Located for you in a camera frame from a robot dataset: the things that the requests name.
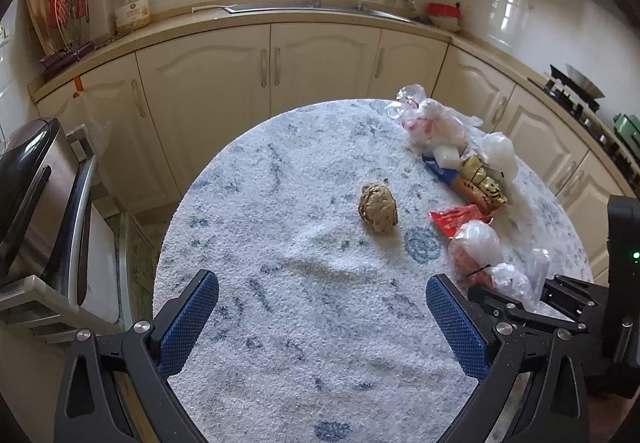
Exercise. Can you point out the large clear plastic jar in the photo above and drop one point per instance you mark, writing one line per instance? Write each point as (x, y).
(132, 13)

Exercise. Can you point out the white translucent plastic bag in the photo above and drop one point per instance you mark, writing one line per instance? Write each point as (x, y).
(500, 153)

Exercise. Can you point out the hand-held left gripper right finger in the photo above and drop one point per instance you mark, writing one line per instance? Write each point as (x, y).
(452, 323)

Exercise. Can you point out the wooden cutting board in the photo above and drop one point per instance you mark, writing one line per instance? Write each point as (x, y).
(37, 8)

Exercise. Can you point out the brown paper ball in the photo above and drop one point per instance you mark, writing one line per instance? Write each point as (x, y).
(378, 208)

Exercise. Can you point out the red and white bowl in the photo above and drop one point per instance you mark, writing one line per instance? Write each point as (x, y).
(443, 9)

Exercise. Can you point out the round table with carpet cover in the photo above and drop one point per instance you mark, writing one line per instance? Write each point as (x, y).
(300, 273)

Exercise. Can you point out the white dish brush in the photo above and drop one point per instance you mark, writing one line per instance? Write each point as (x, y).
(215, 8)

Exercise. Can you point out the orange snack packet blue end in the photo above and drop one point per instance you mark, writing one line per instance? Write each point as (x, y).
(470, 190)

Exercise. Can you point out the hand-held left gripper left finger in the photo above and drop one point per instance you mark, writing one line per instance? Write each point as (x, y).
(187, 323)

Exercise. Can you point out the green electric cooking pot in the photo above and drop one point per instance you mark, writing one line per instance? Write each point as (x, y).
(629, 133)

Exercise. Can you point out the red snack packet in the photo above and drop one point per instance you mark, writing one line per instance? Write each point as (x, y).
(457, 218)

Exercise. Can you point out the black gas stove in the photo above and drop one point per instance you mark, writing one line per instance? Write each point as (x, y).
(600, 128)

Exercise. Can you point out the stainless steel trash bin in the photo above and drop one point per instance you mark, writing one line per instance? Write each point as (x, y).
(40, 223)

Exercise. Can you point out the steel wok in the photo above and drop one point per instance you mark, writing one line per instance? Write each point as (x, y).
(585, 83)

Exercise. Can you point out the cream lower kitchen cabinets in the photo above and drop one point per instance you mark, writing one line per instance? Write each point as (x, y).
(310, 58)

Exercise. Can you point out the clear plastic bag pink contents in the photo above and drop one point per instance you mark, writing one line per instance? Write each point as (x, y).
(435, 123)

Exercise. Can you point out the plastic bag orange contents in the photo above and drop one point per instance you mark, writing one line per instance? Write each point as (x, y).
(472, 248)

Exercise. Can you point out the gold foil wrapper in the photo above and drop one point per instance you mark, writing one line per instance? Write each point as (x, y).
(477, 168)

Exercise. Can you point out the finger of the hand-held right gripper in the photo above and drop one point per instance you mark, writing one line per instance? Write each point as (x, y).
(500, 305)
(597, 298)

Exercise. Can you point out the white wall socket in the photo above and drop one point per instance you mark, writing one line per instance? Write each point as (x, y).
(4, 35)

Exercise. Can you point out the stainless steel double sink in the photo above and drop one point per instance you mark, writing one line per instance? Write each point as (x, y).
(320, 9)

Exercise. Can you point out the orange tape strip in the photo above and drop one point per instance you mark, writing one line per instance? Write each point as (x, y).
(78, 87)

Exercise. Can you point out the white foam block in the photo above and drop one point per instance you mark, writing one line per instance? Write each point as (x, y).
(446, 158)

